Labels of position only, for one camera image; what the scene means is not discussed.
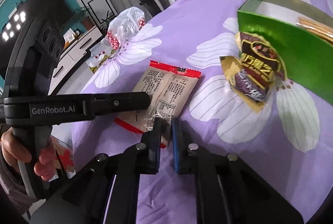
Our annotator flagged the white tv cabinet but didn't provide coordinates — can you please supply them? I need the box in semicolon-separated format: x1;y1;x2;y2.
48;26;102;94

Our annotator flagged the green cardboard box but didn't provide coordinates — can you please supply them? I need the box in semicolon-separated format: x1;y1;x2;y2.
237;0;332;103

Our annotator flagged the red beige snack packet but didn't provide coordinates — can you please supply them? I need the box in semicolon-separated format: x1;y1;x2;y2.
115;61;201;148

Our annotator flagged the purple floral tablecloth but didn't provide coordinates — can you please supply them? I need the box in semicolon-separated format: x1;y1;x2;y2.
83;0;332;221

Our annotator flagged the potted plant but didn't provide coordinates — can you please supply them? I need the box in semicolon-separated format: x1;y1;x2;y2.
73;6;94;31

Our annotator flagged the black television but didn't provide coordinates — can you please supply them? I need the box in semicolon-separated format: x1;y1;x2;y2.
0;0;75;77

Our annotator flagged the yellow cracker pack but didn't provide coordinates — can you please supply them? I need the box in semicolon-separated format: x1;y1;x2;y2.
296;17;333;44

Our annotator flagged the person grey sleeve forearm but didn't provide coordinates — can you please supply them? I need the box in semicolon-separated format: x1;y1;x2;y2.
1;153;37;215

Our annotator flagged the gold brown candy bag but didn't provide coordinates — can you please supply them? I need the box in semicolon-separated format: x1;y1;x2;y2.
220;31;287;113

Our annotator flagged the white plastic bag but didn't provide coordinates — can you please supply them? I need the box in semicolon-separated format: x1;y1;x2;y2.
86;7;146;73

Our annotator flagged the person left hand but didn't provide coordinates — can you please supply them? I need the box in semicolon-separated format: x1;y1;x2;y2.
1;128;56;181

